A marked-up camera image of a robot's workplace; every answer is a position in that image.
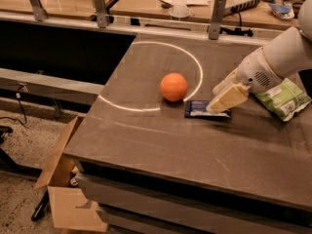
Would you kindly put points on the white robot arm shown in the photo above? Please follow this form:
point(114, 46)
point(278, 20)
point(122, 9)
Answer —
point(291, 51)

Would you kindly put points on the green chip bag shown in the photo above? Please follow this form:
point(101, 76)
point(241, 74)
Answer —
point(284, 100)

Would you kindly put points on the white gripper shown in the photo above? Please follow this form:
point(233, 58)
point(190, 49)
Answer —
point(255, 70)

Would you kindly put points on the grey metal bracket left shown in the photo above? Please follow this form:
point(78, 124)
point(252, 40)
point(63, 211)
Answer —
point(39, 12)

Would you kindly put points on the grey metal bracket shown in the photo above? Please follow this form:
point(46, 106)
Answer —
point(102, 21)
point(216, 19)
point(39, 12)

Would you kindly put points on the cardboard box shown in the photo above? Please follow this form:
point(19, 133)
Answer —
point(70, 209)

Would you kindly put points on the grey metal bracket middle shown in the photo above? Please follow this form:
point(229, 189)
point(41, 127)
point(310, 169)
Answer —
point(102, 21)

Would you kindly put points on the dark blue rxbar wrapper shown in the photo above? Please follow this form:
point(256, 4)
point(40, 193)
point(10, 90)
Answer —
point(198, 108)

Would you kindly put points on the blue white packet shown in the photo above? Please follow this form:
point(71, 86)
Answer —
point(283, 12)

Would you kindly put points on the grey metal rail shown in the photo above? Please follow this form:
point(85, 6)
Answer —
point(49, 86)

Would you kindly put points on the orange ball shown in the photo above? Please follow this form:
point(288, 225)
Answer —
point(173, 87)

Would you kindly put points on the white face mask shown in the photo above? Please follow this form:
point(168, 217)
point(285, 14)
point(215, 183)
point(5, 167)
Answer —
point(179, 11)

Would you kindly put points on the grey metal bracket right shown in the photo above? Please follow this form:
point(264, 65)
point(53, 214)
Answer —
point(216, 19)

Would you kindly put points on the grey power strip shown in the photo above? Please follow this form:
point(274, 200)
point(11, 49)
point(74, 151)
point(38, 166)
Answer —
point(236, 6)

